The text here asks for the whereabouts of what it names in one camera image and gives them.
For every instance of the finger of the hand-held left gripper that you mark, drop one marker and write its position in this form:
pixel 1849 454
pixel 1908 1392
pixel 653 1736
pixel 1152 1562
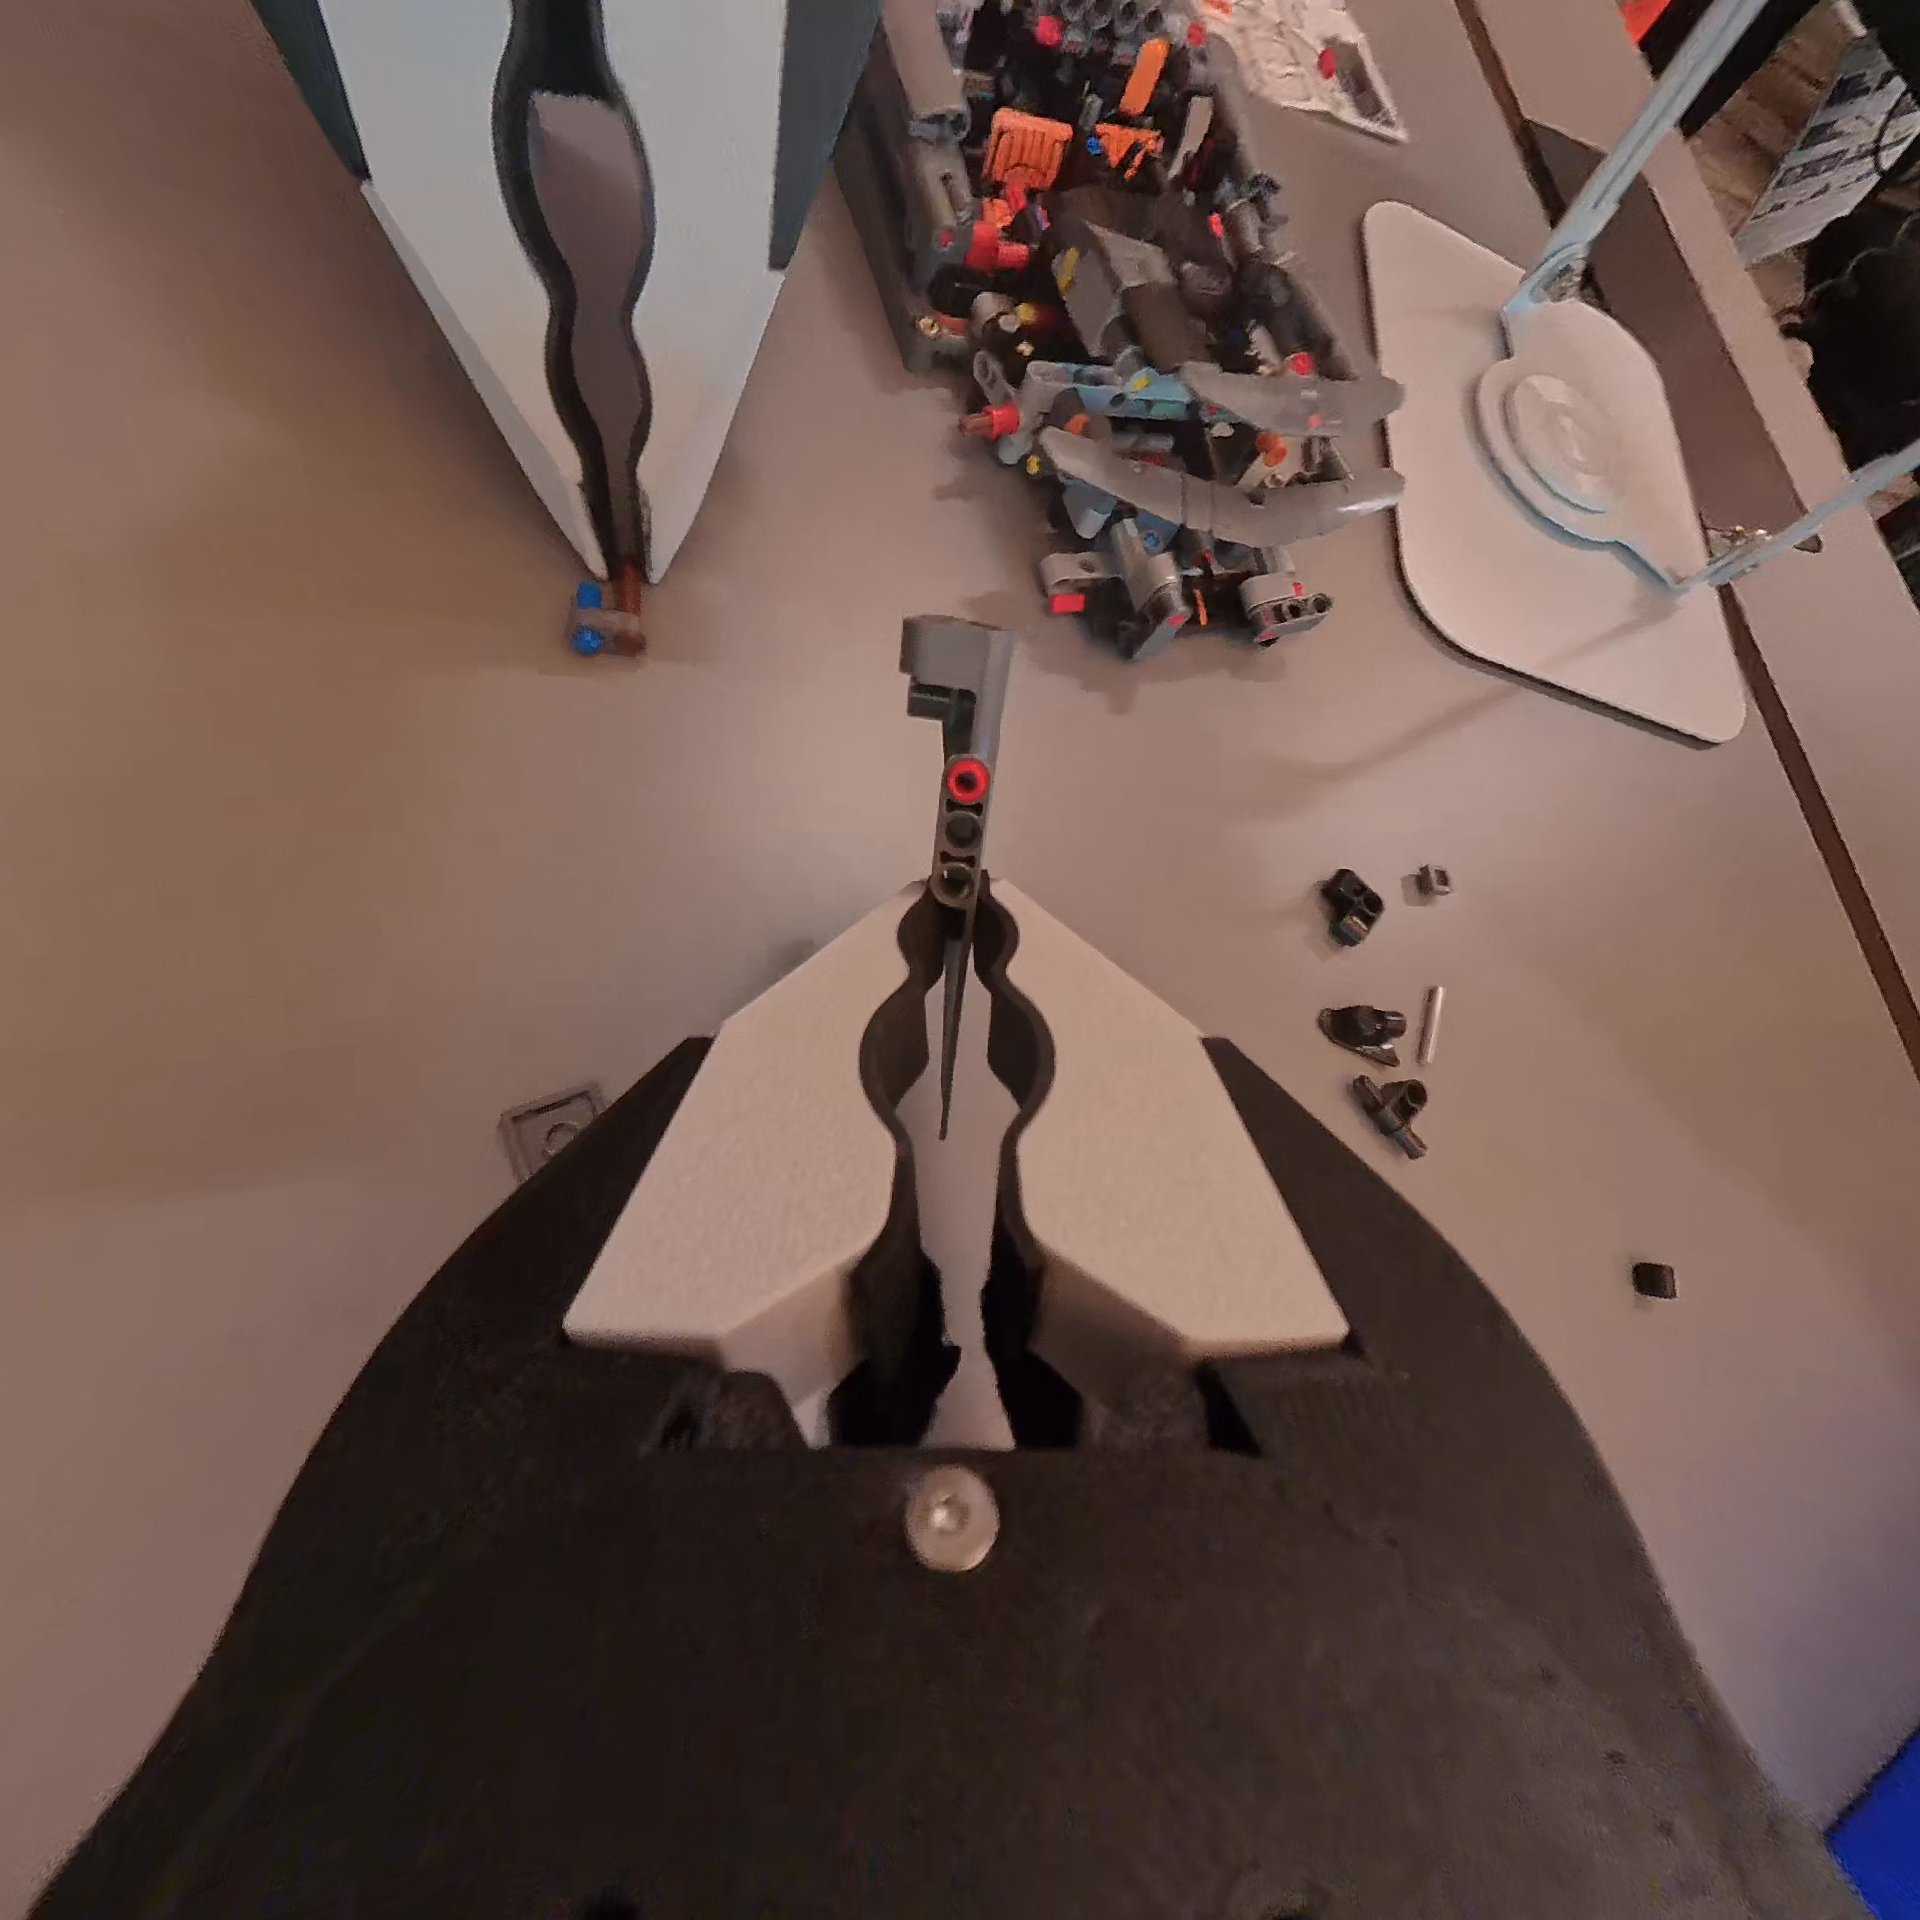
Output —
pixel 434 181
pixel 721 181

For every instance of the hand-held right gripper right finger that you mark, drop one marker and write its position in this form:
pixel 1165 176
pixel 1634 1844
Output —
pixel 1184 1184

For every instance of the black lego angle beam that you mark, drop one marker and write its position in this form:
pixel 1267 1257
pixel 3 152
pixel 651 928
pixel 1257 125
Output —
pixel 1350 904

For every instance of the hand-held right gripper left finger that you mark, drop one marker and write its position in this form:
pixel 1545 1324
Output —
pixel 735 1184

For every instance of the blue plastic bin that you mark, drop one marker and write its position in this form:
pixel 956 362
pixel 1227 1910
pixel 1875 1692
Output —
pixel 1882 1830

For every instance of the white book stand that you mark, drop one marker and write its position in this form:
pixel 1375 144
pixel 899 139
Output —
pixel 1560 494

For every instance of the grey lego wing panel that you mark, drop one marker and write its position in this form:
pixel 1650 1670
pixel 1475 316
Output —
pixel 975 675

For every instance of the grey lego car model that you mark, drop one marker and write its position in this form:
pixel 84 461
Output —
pixel 1110 301

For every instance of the black lego axle connector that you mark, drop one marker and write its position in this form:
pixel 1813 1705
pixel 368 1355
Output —
pixel 1395 1110

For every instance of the blue lego pin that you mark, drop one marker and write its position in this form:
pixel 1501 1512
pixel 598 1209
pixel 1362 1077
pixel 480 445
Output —
pixel 585 596

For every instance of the dark grey lego connector beam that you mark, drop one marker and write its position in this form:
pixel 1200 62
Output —
pixel 961 841

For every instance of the black lego plate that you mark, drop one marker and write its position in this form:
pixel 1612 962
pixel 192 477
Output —
pixel 552 1132

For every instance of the lego sticker sheet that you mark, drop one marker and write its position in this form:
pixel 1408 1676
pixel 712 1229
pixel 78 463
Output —
pixel 1321 69

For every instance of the white lego axle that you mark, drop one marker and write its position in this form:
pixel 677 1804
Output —
pixel 1432 1023

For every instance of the dark grey lego panel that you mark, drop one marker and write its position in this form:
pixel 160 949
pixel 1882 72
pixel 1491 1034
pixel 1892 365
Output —
pixel 1362 1029

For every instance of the small red lego pin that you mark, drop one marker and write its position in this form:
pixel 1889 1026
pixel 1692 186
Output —
pixel 969 776

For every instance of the grey lego cross-hole connector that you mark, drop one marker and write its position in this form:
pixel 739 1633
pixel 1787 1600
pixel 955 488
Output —
pixel 592 618

